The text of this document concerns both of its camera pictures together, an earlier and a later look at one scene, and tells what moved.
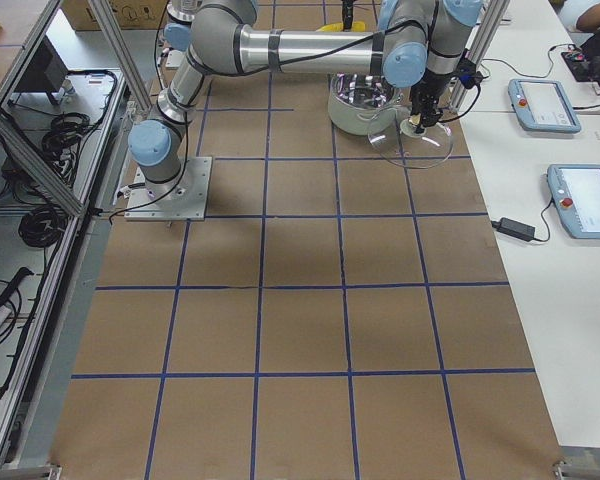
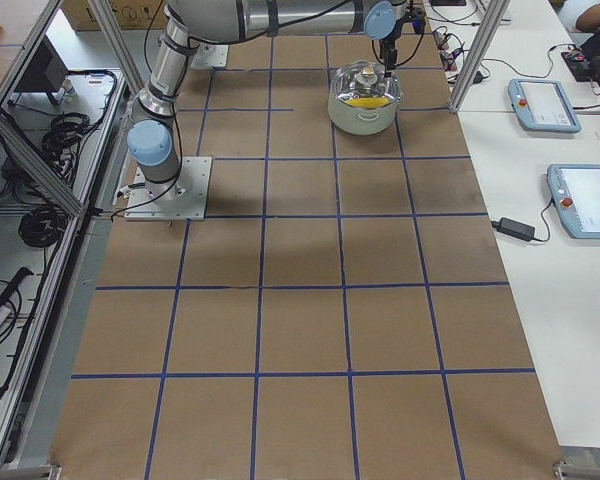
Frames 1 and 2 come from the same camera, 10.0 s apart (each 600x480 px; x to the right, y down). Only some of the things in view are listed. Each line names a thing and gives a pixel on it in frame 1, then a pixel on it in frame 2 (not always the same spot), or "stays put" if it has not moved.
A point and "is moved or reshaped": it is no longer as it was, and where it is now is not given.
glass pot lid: [394, 137] → [363, 84]
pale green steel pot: [361, 104] stays put
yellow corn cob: [358, 26] is moved or reshaped
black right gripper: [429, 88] → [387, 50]
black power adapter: [515, 229] stays put
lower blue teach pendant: [587, 199] stays put
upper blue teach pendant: [543, 105] stays put
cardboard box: [130, 14] stays put
